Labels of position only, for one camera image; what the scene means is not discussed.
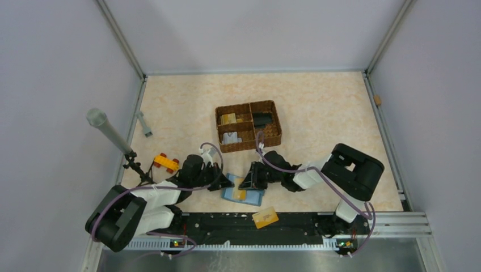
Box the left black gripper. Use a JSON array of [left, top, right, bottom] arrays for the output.
[[191, 162, 234, 192]]

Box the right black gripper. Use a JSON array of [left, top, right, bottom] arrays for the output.
[[239, 161, 283, 191]]

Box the blue leather card holder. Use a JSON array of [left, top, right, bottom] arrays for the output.
[[221, 173, 264, 207]]

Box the gold credit card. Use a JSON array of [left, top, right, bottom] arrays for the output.
[[252, 207, 279, 229], [231, 177, 247, 201]]

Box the woven wicker tray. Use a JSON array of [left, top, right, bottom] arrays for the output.
[[214, 100, 282, 153]]

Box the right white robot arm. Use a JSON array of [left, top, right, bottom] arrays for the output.
[[238, 143, 385, 233]]

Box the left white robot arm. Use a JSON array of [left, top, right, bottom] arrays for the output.
[[85, 155, 233, 252]]

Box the black VIP card stack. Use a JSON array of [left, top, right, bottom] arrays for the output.
[[252, 112, 273, 129]]

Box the yellow red toy car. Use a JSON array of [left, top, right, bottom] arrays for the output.
[[153, 153, 180, 174]]

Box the black tube clamp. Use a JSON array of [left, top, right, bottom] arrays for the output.
[[123, 151, 155, 187]]

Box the grey metal tube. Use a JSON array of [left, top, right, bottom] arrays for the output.
[[86, 108, 133, 154]]

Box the small tan cork piece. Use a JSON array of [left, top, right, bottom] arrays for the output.
[[373, 95, 382, 107]]

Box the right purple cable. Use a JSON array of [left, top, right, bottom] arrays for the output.
[[255, 131, 377, 258]]

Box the purple cable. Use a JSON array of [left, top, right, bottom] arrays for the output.
[[90, 142, 225, 249], [255, 131, 377, 258]]

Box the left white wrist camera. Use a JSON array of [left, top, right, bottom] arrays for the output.
[[199, 147, 217, 165]]

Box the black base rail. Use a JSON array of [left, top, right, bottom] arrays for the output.
[[168, 212, 332, 246]]

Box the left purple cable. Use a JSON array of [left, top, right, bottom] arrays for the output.
[[90, 142, 225, 249]]

